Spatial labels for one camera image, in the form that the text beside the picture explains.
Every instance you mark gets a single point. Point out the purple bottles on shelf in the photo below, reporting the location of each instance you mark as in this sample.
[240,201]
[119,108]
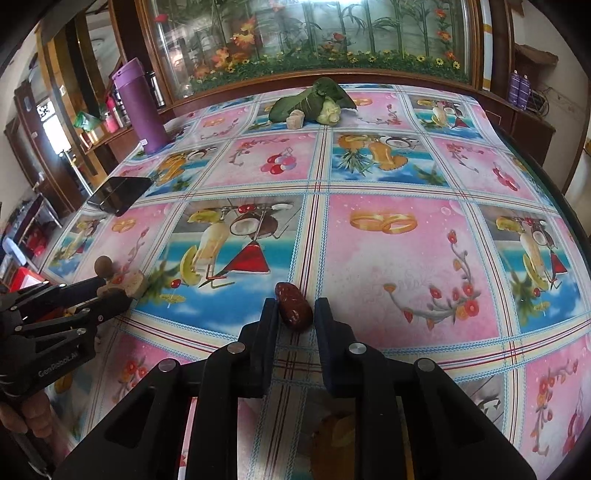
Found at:
[519,90]

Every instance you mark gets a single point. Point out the purple thermos bottle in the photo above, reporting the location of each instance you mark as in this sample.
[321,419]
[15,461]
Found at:
[131,84]

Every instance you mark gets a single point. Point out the person's left hand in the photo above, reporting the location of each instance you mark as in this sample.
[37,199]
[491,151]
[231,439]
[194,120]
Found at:
[35,415]

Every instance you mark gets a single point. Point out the brown longan far left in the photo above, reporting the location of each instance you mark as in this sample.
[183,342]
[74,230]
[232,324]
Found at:
[103,267]

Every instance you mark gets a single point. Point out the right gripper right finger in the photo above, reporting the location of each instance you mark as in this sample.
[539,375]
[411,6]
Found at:
[349,367]

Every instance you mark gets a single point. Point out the red date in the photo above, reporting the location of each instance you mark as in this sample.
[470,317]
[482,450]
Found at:
[295,311]

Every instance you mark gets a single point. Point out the red white shallow box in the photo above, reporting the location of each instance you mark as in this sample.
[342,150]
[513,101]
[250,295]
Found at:
[24,278]

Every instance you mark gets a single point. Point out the black smartphone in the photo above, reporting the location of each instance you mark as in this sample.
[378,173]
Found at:
[117,194]

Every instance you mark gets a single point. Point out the beige fruit chunk centre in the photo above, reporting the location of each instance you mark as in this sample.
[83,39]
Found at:
[133,284]

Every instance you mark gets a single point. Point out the colourful fruit print tablecloth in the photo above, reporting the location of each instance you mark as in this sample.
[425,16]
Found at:
[428,234]

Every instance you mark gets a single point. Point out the small beige chunk by vegetable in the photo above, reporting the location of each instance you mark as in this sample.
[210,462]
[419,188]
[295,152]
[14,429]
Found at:
[295,120]

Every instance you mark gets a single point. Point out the green leafy vegetable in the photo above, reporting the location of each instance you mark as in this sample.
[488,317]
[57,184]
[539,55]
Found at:
[322,103]

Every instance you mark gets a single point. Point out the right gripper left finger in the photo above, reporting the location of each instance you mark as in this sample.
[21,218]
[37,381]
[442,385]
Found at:
[256,362]

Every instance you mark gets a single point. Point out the aquarium with artificial plants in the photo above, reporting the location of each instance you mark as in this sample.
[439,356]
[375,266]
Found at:
[200,45]

